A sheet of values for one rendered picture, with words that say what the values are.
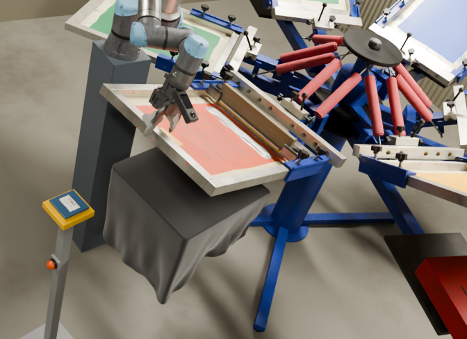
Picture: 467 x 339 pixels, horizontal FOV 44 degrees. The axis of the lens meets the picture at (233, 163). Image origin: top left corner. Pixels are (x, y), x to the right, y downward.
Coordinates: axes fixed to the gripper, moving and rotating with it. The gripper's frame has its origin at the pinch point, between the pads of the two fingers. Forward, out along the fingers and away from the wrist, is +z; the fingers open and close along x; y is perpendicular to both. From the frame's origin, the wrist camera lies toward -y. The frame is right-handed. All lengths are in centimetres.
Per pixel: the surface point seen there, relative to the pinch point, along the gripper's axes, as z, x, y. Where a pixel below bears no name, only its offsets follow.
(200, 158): 2.7, -11.4, -12.0
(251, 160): 3.5, -37.6, -17.4
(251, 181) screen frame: 0.5, -19.9, -29.2
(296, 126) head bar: -2, -80, -9
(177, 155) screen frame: -0.2, 2.2, -11.5
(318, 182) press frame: 44, -152, -10
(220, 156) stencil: 3.1, -22.8, -12.6
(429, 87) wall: 11, -406, 28
